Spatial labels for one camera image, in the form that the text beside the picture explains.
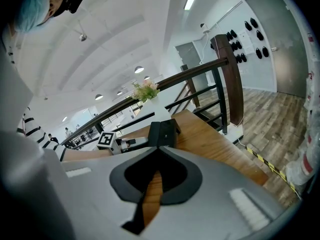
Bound blue face mask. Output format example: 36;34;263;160
13;0;55;34

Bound white camera cable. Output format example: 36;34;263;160
199;32;210;65

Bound row of black shoes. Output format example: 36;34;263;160
226;17;270;64

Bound yellow black hazard tape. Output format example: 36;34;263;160
246;145;301;200

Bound slim dark wooden post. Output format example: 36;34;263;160
180;64;201;109

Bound grey back door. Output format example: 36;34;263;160
174;41;210;95

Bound black metal railing bars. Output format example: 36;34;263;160
62;67;230;150

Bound plastic bag with red print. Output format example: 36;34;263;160
284;143;316;188

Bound person's left forearm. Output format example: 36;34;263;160
62;148;112;163

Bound thick dark wooden newel post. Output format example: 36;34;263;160
209;33;245;128

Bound white vase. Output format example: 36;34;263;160
146;96;173;123

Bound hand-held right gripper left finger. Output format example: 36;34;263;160
61;146;161;240

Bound plastic-wrapped white stack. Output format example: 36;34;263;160
303;28;320;147

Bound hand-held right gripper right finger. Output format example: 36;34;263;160
142;146;287;240

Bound black head-worn camera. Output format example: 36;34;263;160
67;0;85;14

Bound white paper sheet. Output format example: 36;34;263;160
238;30;255;56

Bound striped shirt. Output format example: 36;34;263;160
16;106;67;162

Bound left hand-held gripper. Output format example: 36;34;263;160
96;131;150;156

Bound large grey door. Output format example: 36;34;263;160
244;0;310;99

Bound black box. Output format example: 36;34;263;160
147;132;178;149
149;118;181;135

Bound dark wooden handrail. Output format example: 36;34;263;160
60;58;230;146

